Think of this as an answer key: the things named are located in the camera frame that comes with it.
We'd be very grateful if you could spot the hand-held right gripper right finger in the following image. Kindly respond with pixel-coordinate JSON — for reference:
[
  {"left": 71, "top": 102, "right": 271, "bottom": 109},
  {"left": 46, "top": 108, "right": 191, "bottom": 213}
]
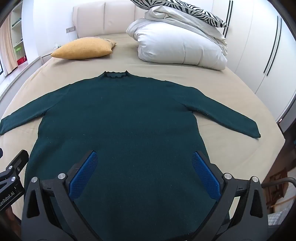
[{"left": 191, "top": 151, "right": 270, "bottom": 241}]

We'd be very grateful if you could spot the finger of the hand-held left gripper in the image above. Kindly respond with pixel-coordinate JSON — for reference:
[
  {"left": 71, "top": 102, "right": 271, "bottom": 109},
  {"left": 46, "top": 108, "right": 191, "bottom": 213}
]
[{"left": 0, "top": 149, "right": 29, "bottom": 186}]

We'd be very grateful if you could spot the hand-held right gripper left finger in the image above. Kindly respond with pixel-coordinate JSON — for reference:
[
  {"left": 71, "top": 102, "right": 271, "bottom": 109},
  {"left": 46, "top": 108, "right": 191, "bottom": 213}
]
[{"left": 22, "top": 150, "right": 102, "bottom": 241}]

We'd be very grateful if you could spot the dark green knit sweater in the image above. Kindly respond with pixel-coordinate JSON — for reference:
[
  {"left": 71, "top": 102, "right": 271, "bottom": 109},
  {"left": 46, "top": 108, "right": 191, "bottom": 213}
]
[{"left": 0, "top": 70, "right": 261, "bottom": 234}]

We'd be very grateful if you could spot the beige curtain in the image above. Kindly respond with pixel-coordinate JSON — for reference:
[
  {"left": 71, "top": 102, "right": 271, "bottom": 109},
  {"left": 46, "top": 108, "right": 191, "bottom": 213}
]
[{"left": 0, "top": 17, "right": 18, "bottom": 75}]

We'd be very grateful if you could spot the bed with beige sheet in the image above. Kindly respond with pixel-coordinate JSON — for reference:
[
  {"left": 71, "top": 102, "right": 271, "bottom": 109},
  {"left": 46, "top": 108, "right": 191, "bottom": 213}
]
[{"left": 0, "top": 32, "right": 285, "bottom": 241}]

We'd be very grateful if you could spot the yellow pillow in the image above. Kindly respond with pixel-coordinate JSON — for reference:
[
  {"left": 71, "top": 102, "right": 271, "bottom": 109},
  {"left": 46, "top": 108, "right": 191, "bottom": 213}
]
[{"left": 50, "top": 37, "right": 117, "bottom": 60}]

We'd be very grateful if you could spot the white folded duvet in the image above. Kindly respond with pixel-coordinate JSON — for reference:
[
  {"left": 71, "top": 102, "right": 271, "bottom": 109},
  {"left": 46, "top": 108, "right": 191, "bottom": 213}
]
[{"left": 126, "top": 6, "right": 228, "bottom": 70}]

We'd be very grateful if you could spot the white wardrobe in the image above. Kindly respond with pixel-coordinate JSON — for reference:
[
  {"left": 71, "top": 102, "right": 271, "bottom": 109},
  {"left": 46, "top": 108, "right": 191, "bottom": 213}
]
[{"left": 211, "top": 0, "right": 296, "bottom": 126}]

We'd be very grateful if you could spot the cream padded headboard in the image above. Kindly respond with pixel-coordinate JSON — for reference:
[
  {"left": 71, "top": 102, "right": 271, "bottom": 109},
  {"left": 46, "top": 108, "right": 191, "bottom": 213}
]
[{"left": 73, "top": 1, "right": 153, "bottom": 39}]

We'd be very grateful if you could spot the zebra striped pillow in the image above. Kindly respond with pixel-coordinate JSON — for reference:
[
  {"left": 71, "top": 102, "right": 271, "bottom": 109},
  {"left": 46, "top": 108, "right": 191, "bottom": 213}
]
[{"left": 130, "top": 0, "right": 228, "bottom": 28}]

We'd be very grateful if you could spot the brown wooden frame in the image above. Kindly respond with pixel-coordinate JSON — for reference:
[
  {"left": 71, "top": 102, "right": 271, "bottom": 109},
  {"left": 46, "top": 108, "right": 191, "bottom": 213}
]
[{"left": 262, "top": 167, "right": 296, "bottom": 209}]

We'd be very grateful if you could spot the white wall shelf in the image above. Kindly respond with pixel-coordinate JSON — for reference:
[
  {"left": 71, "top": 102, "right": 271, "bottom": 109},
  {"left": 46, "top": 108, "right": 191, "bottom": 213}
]
[{"left": 10, "top": 0, "right": 29, "bottom": 67}]

